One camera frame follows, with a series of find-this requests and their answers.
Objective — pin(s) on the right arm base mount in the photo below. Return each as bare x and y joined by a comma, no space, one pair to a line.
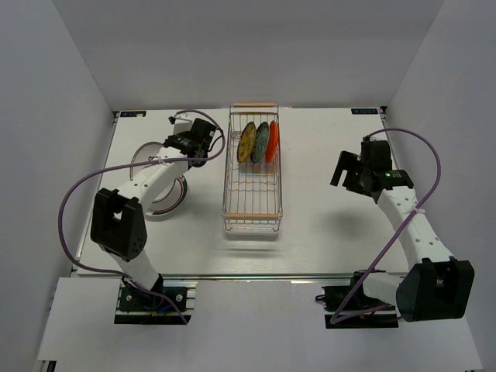
333,296

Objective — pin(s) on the right blue table label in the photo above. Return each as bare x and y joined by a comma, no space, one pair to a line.
364,111

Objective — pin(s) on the white plate teal rim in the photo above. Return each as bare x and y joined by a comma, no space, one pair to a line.
169,200

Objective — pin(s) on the orange plate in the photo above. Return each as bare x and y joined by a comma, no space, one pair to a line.
273,141

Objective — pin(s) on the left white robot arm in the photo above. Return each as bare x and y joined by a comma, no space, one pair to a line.
118,223

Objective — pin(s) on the metal wire dish rack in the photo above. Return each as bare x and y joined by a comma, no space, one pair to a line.
252,193

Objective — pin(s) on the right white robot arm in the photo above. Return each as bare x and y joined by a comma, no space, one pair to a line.
437,285

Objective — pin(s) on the plain white plate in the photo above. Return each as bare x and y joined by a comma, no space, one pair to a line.
148,151

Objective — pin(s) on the blue table label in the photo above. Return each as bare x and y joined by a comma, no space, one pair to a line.
132,114
364,111

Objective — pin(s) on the yellow patterned plate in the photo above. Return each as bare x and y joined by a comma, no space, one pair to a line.
246,142

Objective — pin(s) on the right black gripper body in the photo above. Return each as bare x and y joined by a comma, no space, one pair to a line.
355,180

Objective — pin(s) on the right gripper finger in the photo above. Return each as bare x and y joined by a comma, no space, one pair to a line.
348,160
340,168

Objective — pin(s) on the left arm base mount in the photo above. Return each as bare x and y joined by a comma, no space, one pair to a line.
136,308

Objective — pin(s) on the white plate red lettering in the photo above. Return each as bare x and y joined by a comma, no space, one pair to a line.
166,217

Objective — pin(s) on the teal patterned plate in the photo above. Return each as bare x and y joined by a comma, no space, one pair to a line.
261,142

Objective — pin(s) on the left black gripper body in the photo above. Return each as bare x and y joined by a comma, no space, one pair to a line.
202,163

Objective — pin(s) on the left blue table label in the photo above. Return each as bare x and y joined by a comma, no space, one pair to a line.
132,114

